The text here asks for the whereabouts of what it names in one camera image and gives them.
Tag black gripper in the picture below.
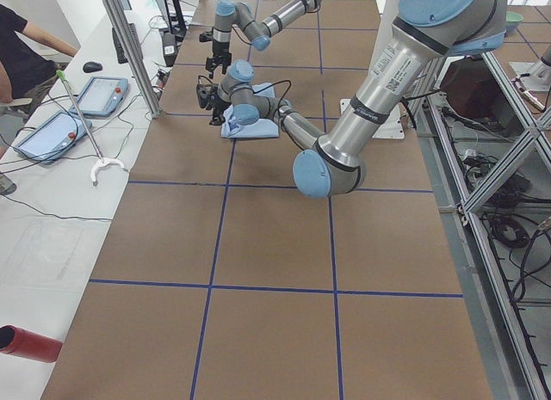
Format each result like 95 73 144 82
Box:
209 88 231 126
205 40 232 79

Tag light blue t-shirt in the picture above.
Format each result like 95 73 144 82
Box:
219 83 279 138

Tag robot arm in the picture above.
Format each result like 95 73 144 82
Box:
200 0 323 79
206 0 507 198

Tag black keyboard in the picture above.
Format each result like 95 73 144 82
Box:
112 23 141 64

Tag far teach pendant tablet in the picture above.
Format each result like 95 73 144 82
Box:
77 77 129 119

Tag teach pendant tablet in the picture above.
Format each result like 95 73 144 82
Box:
14 110 92 163
77 77 129 119

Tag white reacher grabber tool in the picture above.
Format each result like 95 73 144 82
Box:
55 69 129 187

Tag black computer mouse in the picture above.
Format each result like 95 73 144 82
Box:
83 61 102 73

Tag near teach pendant tablet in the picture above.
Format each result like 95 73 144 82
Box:
14 110 92 163

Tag seated person black shirt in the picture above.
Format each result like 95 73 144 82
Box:
1 5 77 115

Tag red cylinder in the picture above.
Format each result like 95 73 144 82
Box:
1 325 63 363

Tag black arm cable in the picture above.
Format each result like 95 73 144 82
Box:
195 75 294 113

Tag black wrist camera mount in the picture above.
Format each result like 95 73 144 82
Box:
195 83 213 110
199 29 214 43

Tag aluminium frame post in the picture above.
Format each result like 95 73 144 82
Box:
102 0 161 119

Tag aluminium frame rail right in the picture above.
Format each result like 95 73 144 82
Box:
418 43 550 399

